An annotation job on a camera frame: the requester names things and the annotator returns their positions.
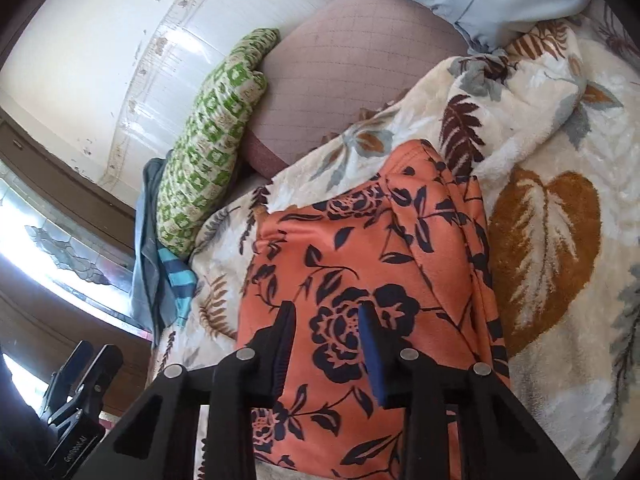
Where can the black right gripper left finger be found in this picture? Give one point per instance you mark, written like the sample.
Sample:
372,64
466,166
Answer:
272,348

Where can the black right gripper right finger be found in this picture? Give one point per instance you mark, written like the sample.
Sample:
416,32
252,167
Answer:
386,356

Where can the orange black floral garment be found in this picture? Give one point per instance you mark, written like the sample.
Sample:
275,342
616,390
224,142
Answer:
406,255

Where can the turquoise striped cloth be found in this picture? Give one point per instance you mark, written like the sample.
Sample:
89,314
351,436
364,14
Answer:
182,282

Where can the blue grey cloth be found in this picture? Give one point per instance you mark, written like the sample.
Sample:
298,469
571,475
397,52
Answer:
151,303

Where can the stained glass wooden door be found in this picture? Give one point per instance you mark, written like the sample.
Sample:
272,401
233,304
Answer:
66,268

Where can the green white patterned pillow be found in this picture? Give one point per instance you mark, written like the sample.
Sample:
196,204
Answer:
200,166

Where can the cream leaf pattern blanket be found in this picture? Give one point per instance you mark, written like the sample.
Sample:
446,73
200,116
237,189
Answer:
490,215

